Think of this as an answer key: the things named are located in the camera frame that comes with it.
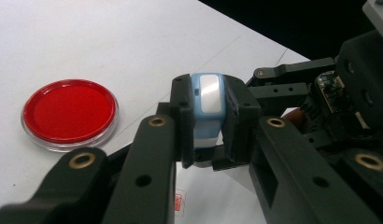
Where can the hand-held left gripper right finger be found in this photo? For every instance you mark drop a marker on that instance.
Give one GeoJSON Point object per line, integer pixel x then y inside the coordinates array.
{"type": "Point", "coordinates": [289, 174]}

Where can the black curtain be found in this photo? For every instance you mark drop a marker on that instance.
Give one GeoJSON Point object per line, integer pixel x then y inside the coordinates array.
{"type": "Point", "coordinates": [289, 25]}

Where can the round red ink pad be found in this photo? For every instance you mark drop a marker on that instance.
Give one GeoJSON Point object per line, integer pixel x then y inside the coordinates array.
{"type": "Point", "coordinates": [69, 113]}

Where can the white paper sheet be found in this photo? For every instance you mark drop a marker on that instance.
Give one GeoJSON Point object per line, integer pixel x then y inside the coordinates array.
{"type": "Point", "coordinates": [217, 199]}

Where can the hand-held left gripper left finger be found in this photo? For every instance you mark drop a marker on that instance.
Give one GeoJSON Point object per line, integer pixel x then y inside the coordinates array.
{"type": "Point", "coordinates": [149, 174]}

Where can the blue and white stamp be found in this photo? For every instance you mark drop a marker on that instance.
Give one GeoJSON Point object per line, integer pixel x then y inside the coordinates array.
{"type": "Point", "coordinates": [208, 99]}

